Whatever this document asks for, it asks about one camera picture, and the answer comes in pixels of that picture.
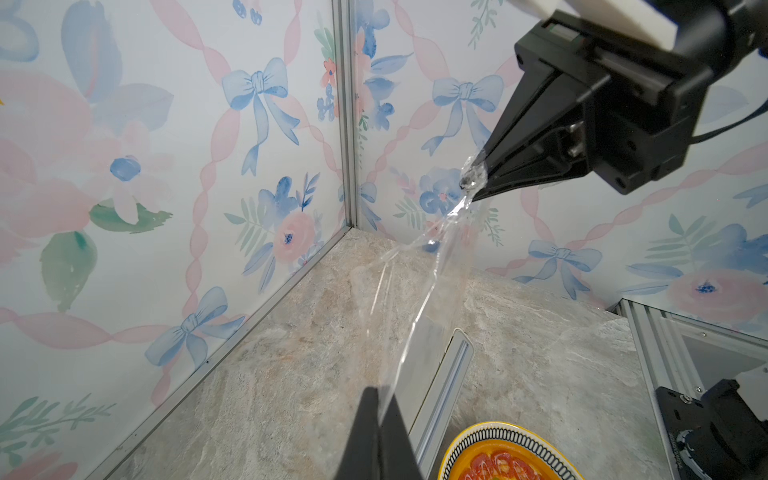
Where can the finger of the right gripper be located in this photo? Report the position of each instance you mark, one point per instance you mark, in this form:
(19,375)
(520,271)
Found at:
(532,127)
(558,154)

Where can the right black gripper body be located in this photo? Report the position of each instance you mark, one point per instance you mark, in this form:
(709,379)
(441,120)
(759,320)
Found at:
(641,103)

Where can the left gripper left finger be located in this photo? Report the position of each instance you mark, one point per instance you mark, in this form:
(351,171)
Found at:
(360,458)

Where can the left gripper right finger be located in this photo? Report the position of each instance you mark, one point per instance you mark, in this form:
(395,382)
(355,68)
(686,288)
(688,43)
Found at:
(397,460)

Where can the yellow plate with food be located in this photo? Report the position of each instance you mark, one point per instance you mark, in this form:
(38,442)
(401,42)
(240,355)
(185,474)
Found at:
(499,450)

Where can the cream plastic wrap dispenser box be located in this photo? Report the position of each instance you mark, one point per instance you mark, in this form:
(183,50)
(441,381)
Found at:
(441,390)

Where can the clear plastic wrap sheet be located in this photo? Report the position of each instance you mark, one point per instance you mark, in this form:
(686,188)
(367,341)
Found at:
(416,291)

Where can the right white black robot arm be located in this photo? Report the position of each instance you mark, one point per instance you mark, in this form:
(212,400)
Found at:
(718,34)

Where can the aluminium front rail frame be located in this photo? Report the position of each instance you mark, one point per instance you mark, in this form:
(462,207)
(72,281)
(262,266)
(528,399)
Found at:
(691,356)

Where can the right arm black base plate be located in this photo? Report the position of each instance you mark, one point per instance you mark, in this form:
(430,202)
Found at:
(717,436)

